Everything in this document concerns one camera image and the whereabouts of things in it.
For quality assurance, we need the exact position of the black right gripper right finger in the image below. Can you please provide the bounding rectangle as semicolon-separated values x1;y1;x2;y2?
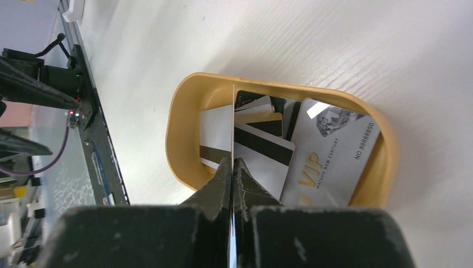
234;158;415;267

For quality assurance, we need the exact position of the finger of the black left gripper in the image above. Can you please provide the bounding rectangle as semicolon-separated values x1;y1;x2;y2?
1;60;80;109
1;129;52;161

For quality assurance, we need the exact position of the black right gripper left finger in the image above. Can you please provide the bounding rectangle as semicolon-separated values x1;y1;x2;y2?
36;158;232;267

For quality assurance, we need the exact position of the white card edgewise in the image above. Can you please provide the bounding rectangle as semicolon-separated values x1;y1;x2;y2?
228;84;237;268

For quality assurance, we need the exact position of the white card black stripe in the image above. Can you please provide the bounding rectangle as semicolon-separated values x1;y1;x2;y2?
234;122;295;199

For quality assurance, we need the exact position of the silver VIP card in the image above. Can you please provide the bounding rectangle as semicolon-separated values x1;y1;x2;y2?
280;98;380;207

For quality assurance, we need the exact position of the gold card black stripe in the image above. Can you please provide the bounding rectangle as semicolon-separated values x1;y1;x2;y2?
235;112;283;137

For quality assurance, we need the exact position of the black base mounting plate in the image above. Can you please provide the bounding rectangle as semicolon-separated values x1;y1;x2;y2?
69;44;130;205

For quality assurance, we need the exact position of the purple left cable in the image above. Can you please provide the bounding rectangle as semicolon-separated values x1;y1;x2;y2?
0;126;71;177

